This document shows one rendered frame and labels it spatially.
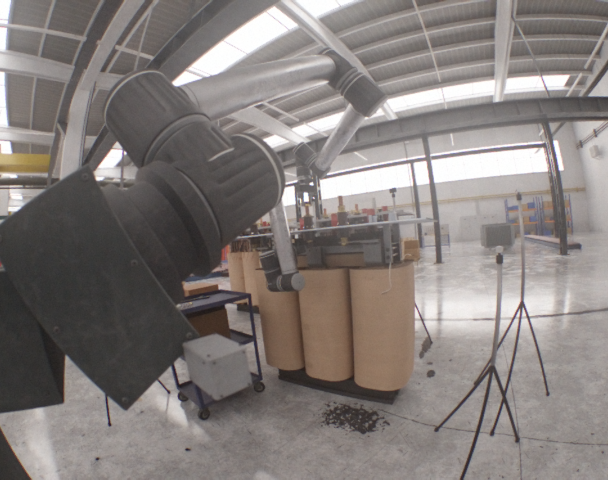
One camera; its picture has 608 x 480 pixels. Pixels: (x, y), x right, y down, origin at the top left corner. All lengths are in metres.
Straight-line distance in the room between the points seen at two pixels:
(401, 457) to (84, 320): 1.67
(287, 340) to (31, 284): 2.04
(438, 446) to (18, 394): 1.84
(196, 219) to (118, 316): 0.18
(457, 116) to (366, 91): 9.07
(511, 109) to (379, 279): 9.39
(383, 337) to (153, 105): 1.68
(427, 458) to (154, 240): 1.70
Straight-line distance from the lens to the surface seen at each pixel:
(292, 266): 1.55
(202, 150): 0.51
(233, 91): 0.76
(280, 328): 2.20
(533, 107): 10.74
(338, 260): 1.92
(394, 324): 1.75
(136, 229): 0.38
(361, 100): 1.18
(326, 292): 1.86
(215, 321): 2.07
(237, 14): 4.57
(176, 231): 0.42
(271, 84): 0.86
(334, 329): 1.94
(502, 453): 1.86
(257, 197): 0.51
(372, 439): 1.88
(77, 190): 0.36
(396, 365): 1.88
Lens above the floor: 1.31
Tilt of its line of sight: level
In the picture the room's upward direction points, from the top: 5 degrees counter-clockwise
